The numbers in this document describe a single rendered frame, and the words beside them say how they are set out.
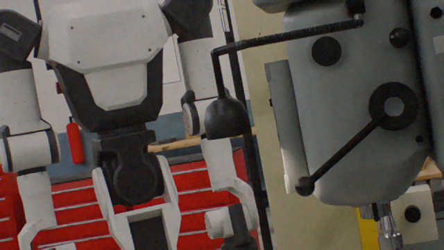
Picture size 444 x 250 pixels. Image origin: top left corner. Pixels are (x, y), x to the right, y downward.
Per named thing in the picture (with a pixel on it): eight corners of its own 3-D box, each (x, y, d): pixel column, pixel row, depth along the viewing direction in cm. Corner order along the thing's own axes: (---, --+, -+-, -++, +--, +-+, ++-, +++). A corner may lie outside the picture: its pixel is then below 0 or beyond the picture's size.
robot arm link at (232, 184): (220, 237, 213) (208, 183, 216) (255, 230, 215) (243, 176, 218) (225, 235, 207) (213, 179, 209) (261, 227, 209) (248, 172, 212)
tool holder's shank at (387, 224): (399, 230, 173) (388, 174, 173) (395, 234, 170) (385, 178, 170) (383, 232, 175) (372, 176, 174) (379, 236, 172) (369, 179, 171)
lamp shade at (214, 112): (202, 139, 142) (195, 101, 141) (244, 130, 144) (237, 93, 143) (213, 140, 135) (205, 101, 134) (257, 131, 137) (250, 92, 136)
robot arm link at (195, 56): (182, 136, 219) (166, 47, 218) (231, 127, 222) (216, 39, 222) (192, 135, 208) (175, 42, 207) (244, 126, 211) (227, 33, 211)
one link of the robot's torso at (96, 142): (98, 201, 230) (85, 134, 230) (146, 190, 234) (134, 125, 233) (113, 212, 204) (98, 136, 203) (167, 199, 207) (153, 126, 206)
